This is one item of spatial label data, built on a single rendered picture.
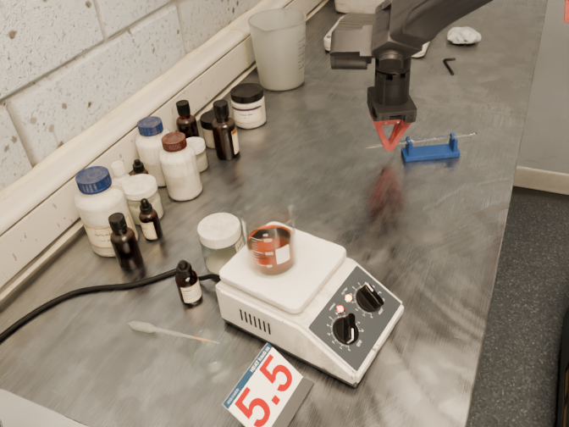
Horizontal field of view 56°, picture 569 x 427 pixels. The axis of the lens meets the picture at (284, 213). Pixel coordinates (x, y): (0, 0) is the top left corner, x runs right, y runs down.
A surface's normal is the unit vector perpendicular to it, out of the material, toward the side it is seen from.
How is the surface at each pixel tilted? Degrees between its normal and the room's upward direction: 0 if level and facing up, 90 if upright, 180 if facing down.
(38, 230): 90
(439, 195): 0
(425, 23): 128
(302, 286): 0
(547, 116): 90
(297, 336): 90
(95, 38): 90
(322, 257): 0
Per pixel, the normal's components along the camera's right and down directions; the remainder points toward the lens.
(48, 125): 0.91, 0.20
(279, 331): -0.56, 0.54
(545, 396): -0.07, -0.78
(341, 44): -0.29, -0.11
